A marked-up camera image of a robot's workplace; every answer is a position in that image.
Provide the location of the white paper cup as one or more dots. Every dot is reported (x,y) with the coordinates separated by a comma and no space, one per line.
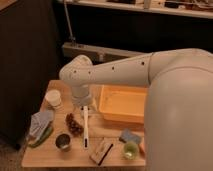
(53,97)

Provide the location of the wooden block with dark edge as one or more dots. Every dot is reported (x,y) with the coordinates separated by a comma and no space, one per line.
(101,151)

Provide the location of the blue sponge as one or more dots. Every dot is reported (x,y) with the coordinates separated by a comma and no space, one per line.
(127,135)

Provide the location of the green plastic vegetable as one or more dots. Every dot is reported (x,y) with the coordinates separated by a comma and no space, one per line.
(44,136)

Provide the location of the brown pine cone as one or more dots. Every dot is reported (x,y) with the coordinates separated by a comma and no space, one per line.
(73,126)

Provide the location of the wooden table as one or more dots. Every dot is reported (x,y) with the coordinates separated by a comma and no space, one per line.
(48,155)

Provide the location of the green glass cup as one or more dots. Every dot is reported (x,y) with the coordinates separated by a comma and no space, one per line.
(130,150)

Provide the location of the yellow plastic bin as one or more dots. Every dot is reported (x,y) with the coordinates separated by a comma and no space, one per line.
(122,103)

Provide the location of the white dish brush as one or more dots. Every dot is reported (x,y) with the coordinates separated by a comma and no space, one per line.
(86,135)

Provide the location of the grey folded cloth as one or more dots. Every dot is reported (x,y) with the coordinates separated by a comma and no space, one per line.
(39,122)

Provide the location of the metal cup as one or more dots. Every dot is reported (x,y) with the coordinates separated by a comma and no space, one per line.
(62,142)

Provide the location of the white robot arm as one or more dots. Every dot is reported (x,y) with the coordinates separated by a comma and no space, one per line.
(178,118)

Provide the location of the metal pole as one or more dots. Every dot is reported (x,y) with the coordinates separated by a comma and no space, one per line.
(71,36)

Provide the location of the metal shelf rail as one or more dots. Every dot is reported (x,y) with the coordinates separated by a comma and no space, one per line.
(96,53)

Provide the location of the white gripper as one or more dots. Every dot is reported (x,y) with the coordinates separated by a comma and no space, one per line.
(81,95)

